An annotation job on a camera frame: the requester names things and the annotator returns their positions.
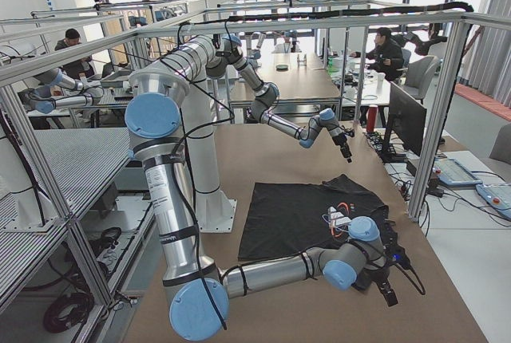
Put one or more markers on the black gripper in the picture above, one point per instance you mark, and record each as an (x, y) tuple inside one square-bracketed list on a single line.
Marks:
[(342, 143)]

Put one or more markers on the black graphic t-shirt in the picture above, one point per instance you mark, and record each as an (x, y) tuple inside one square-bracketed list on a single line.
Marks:
[(286, 218)]

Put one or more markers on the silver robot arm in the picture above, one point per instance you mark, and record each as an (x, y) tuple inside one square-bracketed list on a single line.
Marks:
[(198, 294), (215, 54)]

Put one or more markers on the red water bottle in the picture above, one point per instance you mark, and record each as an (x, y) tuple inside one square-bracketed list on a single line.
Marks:
[(371, 118)]

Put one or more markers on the black computer monitor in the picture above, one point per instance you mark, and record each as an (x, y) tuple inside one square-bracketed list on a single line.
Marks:
[(407, 120)]

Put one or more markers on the person in black jacket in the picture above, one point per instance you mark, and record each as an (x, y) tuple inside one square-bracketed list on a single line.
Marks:
[(387, 55)]

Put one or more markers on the grey office chair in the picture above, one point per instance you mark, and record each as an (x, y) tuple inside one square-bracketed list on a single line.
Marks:
[(419, 76)]

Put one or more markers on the teach pendant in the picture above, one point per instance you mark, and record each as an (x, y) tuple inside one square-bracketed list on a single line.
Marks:
[(451, 173)]

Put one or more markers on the aluminium frame post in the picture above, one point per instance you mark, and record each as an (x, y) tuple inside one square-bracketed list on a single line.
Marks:
[(438, 113)]

